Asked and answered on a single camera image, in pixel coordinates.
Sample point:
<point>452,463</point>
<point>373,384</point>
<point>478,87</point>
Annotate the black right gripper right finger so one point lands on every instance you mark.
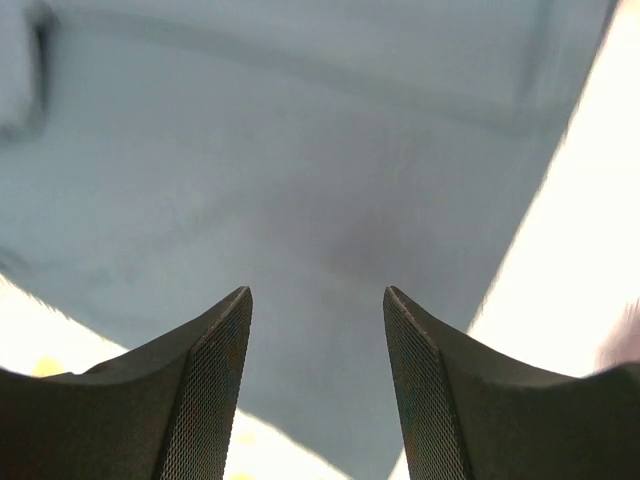
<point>468,411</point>

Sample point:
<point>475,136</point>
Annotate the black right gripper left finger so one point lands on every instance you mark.
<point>161,411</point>

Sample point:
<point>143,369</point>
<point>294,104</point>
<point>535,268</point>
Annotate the blue-grey t-shirt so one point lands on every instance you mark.
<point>275,175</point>

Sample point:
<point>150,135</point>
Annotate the floral patterned table mat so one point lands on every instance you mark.
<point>565,275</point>

